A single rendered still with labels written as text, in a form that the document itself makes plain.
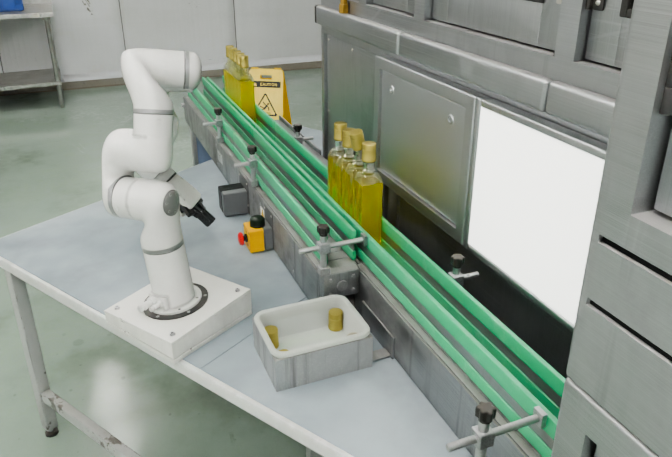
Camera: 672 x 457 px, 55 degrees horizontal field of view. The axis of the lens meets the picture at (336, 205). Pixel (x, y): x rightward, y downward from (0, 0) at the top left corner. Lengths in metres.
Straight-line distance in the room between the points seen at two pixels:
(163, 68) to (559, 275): 0.92
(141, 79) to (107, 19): 5.84
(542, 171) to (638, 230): 0.65
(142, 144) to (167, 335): 0.42
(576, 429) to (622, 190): 0.25
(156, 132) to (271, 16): 6.21
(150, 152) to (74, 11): 5.86
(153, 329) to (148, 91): 0.53
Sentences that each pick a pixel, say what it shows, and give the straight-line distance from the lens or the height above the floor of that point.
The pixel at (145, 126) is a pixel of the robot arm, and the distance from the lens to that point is 1.44.
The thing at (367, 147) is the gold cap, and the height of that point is 1.16.
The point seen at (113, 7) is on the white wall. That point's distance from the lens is 7.27.
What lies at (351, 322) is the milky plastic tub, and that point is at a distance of 1.48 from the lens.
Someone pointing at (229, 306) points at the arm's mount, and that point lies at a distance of 1.56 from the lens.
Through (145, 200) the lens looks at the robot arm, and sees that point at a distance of 1.44.
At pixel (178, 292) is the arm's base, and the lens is 1.54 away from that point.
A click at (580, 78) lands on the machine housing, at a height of 1.41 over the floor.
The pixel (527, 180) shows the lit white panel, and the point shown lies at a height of 1.21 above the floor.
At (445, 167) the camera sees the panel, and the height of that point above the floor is 1.13.
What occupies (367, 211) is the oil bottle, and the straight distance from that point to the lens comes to 1.56.
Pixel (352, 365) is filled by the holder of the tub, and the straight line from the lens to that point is 1.43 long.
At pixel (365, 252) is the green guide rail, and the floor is 0.91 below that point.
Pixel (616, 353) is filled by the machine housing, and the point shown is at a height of 1.30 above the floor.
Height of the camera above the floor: 1.65
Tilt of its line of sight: 24 degrees down
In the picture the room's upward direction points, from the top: straight up
